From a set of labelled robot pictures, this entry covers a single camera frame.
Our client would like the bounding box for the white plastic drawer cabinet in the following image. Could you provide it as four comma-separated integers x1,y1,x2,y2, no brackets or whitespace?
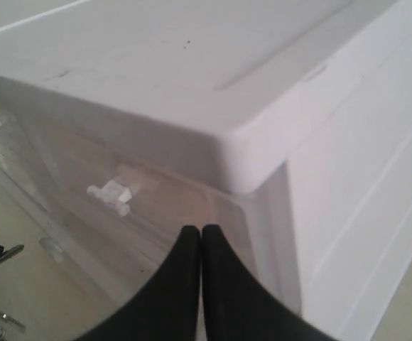
0,1,412,340

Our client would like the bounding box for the translucent drawer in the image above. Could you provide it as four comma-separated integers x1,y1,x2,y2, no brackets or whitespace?
0,141,175,305
40,120,255,268
0,98,47,145

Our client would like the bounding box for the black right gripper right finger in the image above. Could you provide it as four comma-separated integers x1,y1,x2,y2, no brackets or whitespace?
202,224,333,340

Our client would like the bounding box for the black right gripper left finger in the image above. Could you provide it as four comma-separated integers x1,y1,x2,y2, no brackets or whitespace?
80,226,201,341

